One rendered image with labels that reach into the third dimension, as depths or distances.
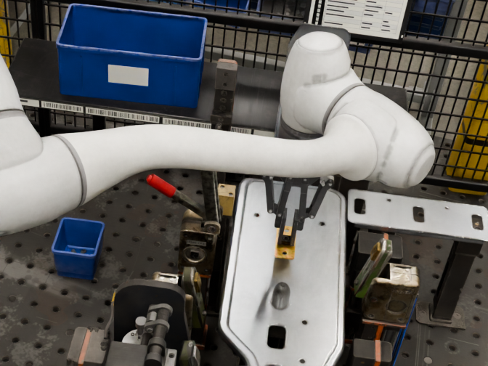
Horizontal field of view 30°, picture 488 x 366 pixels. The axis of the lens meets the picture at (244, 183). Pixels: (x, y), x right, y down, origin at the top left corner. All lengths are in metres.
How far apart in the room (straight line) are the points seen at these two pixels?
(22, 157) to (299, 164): 0.39
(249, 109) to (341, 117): 0.67
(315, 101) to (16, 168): 0.51
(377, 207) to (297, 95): 0.50
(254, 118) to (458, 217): 0.48
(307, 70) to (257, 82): 0.68
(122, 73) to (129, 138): 0.74
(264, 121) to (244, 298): 0.48
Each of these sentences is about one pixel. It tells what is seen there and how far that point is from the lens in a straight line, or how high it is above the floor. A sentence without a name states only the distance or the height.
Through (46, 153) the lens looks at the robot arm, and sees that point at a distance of 1.15.
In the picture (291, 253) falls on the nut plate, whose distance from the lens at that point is 1.70.
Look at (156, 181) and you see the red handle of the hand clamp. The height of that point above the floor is 1.14.
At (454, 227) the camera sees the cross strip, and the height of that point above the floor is 1.00.
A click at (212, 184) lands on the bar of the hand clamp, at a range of 1.61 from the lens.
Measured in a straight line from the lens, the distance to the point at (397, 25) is 2.06.
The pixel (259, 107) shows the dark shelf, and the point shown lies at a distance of 2.01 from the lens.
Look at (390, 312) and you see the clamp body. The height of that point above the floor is 0.96.
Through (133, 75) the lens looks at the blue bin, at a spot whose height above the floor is 1.10.
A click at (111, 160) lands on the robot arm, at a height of 1.46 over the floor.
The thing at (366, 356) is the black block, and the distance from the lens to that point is 1.63.
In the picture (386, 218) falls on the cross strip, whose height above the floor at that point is 1.00.
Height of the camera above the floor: 2.26
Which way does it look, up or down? 42 degrees down
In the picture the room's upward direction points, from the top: 7 degrees clockwise
